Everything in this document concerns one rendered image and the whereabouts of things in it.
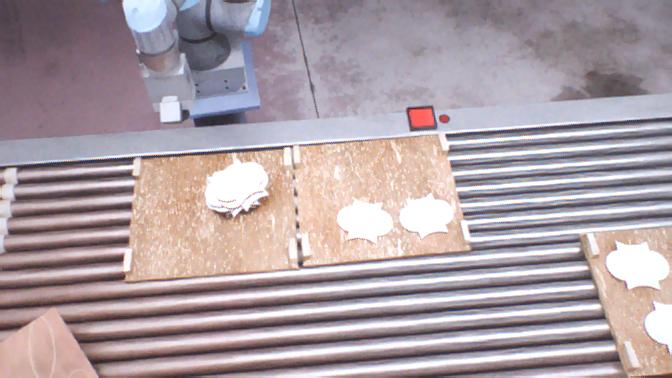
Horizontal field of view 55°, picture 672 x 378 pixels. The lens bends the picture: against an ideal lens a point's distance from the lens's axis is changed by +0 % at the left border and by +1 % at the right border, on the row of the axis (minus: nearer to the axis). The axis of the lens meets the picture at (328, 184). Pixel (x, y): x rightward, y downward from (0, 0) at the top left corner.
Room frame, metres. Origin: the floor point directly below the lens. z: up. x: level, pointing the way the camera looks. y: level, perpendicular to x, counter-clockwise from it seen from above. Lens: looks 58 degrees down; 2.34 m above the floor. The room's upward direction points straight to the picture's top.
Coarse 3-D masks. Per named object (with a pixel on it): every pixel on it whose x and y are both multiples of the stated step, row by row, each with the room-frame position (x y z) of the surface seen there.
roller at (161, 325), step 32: (480, 288) 0.61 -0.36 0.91; (512, 288) 0.61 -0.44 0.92; (544, 288) 0.61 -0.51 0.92; (576, 288) 0.61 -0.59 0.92; (128, 320) 0.53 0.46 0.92; (160, 320) 0.53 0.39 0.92; (192, 320) 0.53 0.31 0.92; (224, 320) 0.53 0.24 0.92; (256, 320) 0.53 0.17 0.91; (288, 320) 0.53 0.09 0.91; (320, 320) 0.54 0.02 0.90
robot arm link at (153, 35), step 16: (128, 0) 0.92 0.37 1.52; (144, 0) 0.92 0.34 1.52; (160, 0) 0.92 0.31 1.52; (128, 16) 0.90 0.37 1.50; (144, 16) 0.89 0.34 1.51; (160, 16) 0.91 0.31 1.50; (144, 32) 0.88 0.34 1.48; (160, 32) 0.90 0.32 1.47; (144, 48) 0.89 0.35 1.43; (160, 48) 0.89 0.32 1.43
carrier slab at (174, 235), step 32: (160, 160) 0.97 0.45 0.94; (192, 160) 0.97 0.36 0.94; (224, 160) 0.97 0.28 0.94; (256, 160) 0.97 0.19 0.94; (160, 192) 0.87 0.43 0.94; (192, 192) 0.87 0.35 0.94; (288, 192) 0.87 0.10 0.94; (160, 224) 0.77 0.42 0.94; (192, 224) 0.77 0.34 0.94; (224, 224) 0.77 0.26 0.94; (256, 224) 0.77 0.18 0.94; (288, 224) 0.77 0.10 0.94; (160, 256) 0.69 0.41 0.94; (192, 256) 0.68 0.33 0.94; (224, 256) 0.68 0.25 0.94; (256, 256) 0.68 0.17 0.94; (288, 256) 0.68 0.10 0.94
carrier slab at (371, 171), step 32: (320, 160) 0.97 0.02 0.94; (352, 160) 0.97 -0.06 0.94; (384, 160) 0.97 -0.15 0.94; (416, 160) 0.97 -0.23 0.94; (448, 160) 0.97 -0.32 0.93; (320, 192) 0.87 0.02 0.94; (352, 192) 0.87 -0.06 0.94; (384, 192) 0.87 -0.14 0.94; (416, 192) 0.87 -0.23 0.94; (448, 192) 0.87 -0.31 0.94; (320, 224) 0.77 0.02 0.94; (448, 224) 0.77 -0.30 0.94; (320, 256) 0.68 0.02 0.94; (352, 256) 0.68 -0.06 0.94; (384, 256) 0.68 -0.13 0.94; (416, 256) 0.69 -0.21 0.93
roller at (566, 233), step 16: (576, 224) 0.79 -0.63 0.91; (592, 224) 0.78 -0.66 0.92; (608, 224) 0.78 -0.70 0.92; (624, 224) 0.78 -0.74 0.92; (640, 224) 0.78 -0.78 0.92; (656, 224) 0.78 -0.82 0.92; (480, 240) 0.74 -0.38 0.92; (496, 240) 0.74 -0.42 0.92; (512, 240) 0.74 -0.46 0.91; (528, 240) 0.74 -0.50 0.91; (544, 240) 0.74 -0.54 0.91; (560, 240) 0.74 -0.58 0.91; (576, 240) 0.75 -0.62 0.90; (0, 272) 0.65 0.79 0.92; (16, 272) 0.65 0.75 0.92; (32, 272) 0.65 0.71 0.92; (48, 272) 0.65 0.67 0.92; (64, 272) 0.65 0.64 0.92; (80, 272) 0.65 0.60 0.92; (96, 272) 0.65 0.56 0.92; (112, 272) 0.65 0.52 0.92; (0, 288) 0.62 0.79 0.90
